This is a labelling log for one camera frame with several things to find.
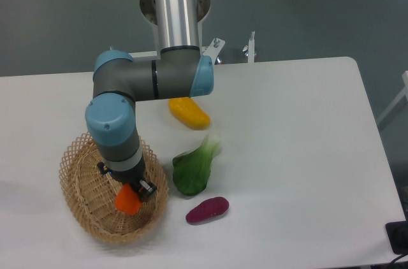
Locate woven wicker basket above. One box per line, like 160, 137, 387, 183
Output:
59, 133, 168, 244

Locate purple toy sweet potato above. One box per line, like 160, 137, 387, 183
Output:
186, 196, 230, 224

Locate orange toy fruit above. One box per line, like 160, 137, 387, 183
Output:
114, 184, 142, 215

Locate white bracket with bolt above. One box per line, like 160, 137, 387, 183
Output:
242, 31, 257, 63

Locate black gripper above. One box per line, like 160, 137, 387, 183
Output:
96, 159, 157, 202

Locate white table leg frame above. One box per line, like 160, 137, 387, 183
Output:
375, 71, 407, 131

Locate yellow toy mango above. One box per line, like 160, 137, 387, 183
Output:
168, 97, 211, 130

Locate black device at edge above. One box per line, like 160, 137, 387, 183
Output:
385, 221, 407, 254

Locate green toy bok choy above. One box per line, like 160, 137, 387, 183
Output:
172, 133, 222, 196

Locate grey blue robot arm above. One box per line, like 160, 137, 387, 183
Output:
85, 0, 214, 202

